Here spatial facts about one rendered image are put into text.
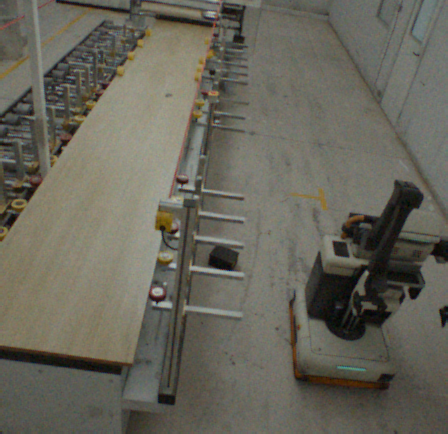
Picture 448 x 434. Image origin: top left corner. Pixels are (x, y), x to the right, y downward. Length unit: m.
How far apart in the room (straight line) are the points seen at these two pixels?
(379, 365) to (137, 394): 1.54
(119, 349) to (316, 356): 1.35
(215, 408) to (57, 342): 1.21
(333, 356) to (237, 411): 0.67
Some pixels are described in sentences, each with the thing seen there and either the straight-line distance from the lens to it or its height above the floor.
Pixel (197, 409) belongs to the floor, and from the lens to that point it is 2.86.
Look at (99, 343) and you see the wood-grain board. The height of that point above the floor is 0.90.
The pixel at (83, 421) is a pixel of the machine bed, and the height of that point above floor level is 0.36.
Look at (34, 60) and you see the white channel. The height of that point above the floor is 1.60.
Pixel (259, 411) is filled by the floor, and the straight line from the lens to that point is 2.92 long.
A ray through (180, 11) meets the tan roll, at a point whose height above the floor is 1.06.
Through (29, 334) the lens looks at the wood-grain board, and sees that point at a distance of 2.05.
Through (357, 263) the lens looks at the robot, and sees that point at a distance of 2.76.
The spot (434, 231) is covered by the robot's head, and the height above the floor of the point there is 1.34.
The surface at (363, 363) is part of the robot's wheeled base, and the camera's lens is 2.98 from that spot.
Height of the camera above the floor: 2.50
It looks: 36 degrees down
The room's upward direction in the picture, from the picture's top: 11 degrees clockwise
